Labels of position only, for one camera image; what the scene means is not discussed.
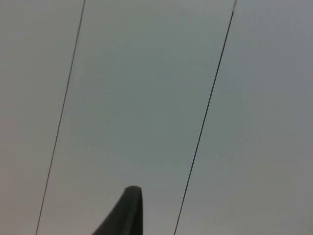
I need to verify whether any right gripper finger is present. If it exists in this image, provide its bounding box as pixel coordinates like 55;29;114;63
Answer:
91;185;144;235

